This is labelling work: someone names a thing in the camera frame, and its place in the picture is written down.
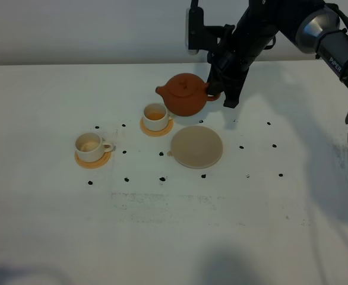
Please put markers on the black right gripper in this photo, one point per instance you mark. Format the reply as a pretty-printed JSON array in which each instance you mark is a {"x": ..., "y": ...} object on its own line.
[{"x": 239, "y": 48}]

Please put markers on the brown clay teapot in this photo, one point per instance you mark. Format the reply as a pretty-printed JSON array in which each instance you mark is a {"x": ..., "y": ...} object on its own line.
[{"x": 185, "y": 94}]

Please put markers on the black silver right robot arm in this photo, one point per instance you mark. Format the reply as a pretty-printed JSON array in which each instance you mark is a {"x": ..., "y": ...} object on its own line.
[{"x": 312, "y": 26}]

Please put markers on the beige round teapot saucer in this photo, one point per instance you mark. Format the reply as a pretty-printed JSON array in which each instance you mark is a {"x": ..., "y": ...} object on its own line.
[{"x": 196, "y": 147}]

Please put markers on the white teacup with tea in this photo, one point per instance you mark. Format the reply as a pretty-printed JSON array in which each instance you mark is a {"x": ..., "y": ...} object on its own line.
[{"x": 156, "y": 117}]

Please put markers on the orange coaster under back cup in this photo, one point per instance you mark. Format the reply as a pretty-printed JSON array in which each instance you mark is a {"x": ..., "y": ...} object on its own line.
[{"x": 160, "y": 133}]

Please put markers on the orange coaster under cup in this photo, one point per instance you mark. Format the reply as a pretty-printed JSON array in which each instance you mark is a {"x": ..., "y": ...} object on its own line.
[
  {"x": 160, "y": 133},
  {"x": 95, "y": 164}
]

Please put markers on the orange coaster under front cup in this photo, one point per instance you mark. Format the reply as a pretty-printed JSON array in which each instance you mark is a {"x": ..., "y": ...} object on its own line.
[{"x": 95, "y": 164}]

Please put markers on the white empty teacup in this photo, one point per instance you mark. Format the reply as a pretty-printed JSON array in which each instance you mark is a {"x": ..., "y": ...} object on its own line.
[{"x": 91, "y": 147}]

